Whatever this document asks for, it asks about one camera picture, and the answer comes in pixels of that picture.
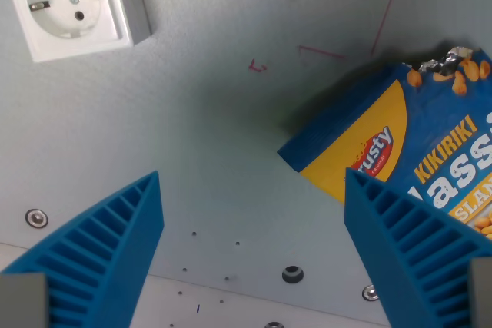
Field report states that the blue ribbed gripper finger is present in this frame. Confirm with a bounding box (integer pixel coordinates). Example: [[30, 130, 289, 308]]
[[344, 167, 492, 328], [0, 170, 165, 328]]

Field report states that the silver countersunk table screw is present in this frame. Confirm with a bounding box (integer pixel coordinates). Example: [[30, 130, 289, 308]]
[[25, 208, 49, 228], [361, 284, 380, 301]]

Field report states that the blue yellow peanut snack bag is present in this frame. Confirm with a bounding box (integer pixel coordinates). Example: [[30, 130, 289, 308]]
[[277, 46, 492, 243]]

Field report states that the white wall power socket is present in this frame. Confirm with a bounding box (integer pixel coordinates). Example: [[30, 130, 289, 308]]
[[0, 0, 152, 64]]

